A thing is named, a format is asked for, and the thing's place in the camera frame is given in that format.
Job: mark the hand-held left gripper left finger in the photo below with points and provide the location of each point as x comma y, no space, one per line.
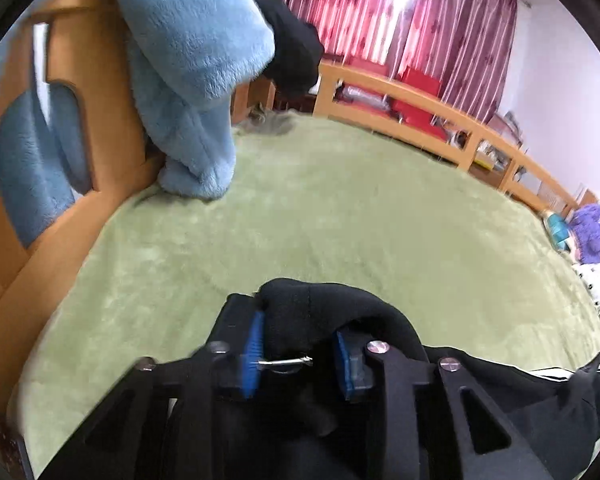
251,357

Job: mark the teal toy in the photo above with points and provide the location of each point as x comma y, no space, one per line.
557,230

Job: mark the grey cloth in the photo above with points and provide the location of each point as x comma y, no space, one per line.
270,122

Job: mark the white patterned cloth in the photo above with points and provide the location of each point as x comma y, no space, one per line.
597,285

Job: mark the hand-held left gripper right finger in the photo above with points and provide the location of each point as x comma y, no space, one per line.
346,371

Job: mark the red chair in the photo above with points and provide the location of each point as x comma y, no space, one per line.
367,66
420,105

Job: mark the purple plush toy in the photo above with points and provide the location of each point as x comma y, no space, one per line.
592,232

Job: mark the red patterned curtain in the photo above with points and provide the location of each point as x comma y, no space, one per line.
445,20

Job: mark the black hanging garment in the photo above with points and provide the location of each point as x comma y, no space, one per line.
292,45

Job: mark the wooden bed frame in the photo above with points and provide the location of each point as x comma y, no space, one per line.
105,90

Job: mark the light blue fleece robe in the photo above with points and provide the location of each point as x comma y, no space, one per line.
190,60

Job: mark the black pants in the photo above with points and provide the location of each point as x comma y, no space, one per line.
345,305

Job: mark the green fleece blanket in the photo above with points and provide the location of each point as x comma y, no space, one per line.
330,210

